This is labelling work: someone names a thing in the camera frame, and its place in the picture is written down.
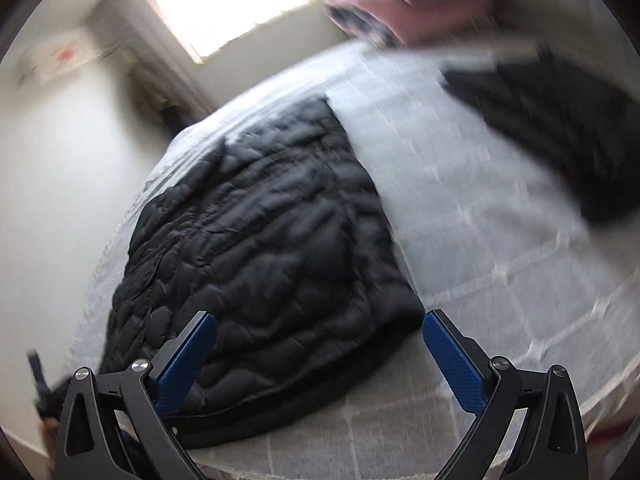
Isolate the black quilted down jacket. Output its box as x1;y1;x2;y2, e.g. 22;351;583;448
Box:
100;96;424;448

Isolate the folded black garment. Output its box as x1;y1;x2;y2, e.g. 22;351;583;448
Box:
442;49;639;223

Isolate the folded pink grey quilt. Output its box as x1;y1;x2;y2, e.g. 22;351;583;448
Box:
324;0;420;48

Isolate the grey lace bedspread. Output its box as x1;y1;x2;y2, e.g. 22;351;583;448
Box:
66;36;639;479

